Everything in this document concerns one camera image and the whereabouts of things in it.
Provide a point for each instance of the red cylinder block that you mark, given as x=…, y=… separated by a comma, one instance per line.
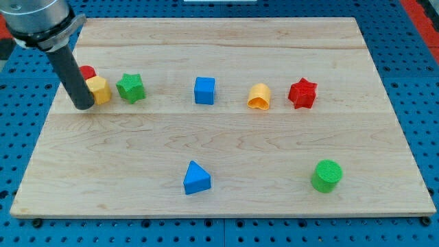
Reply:
x=87, y=72

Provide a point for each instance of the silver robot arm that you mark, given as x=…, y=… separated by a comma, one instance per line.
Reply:
x=43, y=24

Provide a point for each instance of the yellow hexagon block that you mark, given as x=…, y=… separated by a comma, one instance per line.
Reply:
x=99, y=87

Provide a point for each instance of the blue cube block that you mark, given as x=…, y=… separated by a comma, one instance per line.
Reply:
x=204, y=90

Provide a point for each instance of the light wooden board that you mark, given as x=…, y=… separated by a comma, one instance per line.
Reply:
x=121, y=160

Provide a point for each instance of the blue triangle block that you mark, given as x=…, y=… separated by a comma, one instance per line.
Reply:
x=197, y=179

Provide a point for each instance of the red star block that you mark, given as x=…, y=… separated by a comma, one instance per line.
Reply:
x=303, y=93

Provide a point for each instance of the green star block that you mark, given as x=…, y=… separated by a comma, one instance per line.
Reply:
x=131, y=88

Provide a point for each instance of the green cylinder block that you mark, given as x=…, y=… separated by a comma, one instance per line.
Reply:
x=327, y=174

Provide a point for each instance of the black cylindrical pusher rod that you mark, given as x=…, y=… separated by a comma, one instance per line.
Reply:
x=68, y=71

